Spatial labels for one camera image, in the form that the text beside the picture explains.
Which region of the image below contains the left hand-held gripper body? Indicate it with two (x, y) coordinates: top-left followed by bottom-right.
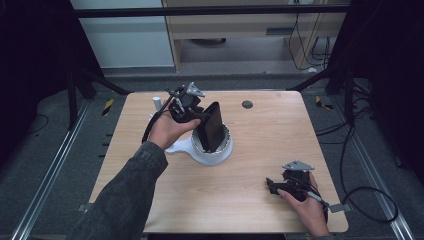
(165, 81), (207, 124)

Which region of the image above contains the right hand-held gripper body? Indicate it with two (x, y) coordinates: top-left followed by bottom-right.
(281, 160), (316, 203)

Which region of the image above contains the black wallet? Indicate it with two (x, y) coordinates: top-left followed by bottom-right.
(194, 101), (227, 154)

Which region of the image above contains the white bowl with silver rim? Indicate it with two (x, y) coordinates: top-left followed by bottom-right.
(190, 122), (232, 157)

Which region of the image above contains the white key holder stand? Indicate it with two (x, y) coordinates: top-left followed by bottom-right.
(148, 96), (234, 167)

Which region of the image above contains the person's right hand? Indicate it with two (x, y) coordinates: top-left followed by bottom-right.
(277, 172), (332, 239)

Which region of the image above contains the person's left hand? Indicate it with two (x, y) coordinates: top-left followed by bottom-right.
(147, 107), (202, 152)

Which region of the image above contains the yellow-black tape strip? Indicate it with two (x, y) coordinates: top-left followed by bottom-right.
(314, 95), (334, 111)
(101, 98), (115, 117)

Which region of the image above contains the white cabinet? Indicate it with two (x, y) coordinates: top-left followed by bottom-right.
(70, 0), (176, 70)

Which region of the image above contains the light wooden desk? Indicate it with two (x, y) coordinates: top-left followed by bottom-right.
(161, 0), (351, 73)

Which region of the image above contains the black crossbar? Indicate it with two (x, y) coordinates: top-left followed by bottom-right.
(71, 4), (351, 19)

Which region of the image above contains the black metal stand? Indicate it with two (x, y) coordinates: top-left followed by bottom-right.
(286, 61), (357, 127)
(64, 61), (132, 132)

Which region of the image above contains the black curtain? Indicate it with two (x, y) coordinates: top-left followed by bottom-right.
(328, 0), (424, 186)
(0, 0), (105, 168)

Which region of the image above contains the right hand-held gripper cable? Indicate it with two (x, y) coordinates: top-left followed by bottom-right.
(299, 181), (330, 224)

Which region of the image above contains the hand-held gripper cable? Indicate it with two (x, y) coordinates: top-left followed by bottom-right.
(141, 89), (177, 145)
(299, 181), (330, 224)

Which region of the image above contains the left hand-held gripper cable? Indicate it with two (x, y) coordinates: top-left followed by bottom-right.
(141, 89), (177, 145)

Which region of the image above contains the looped black floor cable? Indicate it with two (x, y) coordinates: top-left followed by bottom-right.
(339, 123), (400, 225)

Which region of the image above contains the aluminium floor rail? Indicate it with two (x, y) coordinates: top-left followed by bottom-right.
(333, 96), (418, 240)
(9, 99), (92, 240)

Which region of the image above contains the black hanging cable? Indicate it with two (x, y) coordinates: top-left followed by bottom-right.
(287, 12), (332, 72)

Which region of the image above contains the thin black floor cable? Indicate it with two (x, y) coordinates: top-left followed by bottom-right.
(18, 114), (50, 137)

